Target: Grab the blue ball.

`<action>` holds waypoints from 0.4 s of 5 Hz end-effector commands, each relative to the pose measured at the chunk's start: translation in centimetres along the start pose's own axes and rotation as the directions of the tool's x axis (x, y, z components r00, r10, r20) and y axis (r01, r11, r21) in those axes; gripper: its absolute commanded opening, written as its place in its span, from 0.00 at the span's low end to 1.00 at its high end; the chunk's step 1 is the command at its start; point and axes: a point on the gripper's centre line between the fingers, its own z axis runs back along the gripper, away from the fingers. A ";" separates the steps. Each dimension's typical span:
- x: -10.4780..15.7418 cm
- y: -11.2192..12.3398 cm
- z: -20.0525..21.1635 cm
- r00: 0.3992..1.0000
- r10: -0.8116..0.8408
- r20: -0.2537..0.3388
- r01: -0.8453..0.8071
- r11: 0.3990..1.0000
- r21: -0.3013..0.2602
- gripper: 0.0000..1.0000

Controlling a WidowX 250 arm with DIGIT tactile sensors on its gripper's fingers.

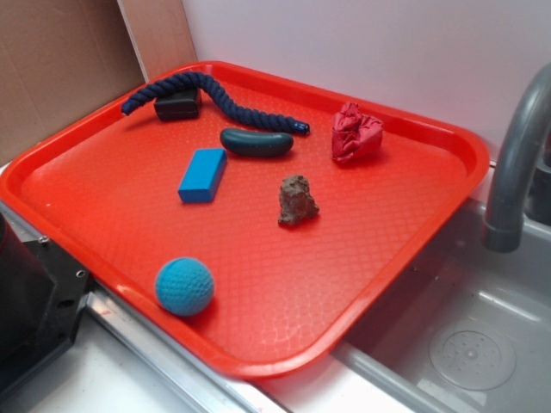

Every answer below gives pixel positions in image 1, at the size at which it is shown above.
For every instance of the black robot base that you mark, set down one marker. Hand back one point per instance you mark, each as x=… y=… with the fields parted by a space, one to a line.
x=42 y=298

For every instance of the blue dimpled ball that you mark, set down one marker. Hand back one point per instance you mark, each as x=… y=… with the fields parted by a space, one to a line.
x=184 y=287

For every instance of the red plastic tray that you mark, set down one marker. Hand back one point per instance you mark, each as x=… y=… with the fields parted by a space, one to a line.
x=105 y=189

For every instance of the brown rock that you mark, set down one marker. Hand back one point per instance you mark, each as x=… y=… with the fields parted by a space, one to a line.
x=295 y=201

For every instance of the dark green toy cucumber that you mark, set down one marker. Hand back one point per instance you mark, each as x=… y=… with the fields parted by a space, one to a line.
x=255 y=144

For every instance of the blue rectangular block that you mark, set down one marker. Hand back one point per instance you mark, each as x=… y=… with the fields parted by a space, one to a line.
x=202 y=177

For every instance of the crumpled red cloth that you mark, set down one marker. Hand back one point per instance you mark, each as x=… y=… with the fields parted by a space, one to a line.
x=354 y=135

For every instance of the small black box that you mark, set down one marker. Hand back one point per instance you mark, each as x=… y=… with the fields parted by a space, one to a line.
x=182 y=105

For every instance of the light wooden board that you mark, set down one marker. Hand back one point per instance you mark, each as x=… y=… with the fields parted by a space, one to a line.
x=159 y=33

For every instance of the grey plastic sink basin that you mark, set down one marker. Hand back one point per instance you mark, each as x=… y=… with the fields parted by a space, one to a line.
x=462 y=329

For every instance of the grey sink faucet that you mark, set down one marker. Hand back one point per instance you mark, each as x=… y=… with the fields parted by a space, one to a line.
x=521 y=180

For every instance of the brown cardboard panel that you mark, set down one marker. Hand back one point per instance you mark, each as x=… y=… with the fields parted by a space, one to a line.
x=60 y=60

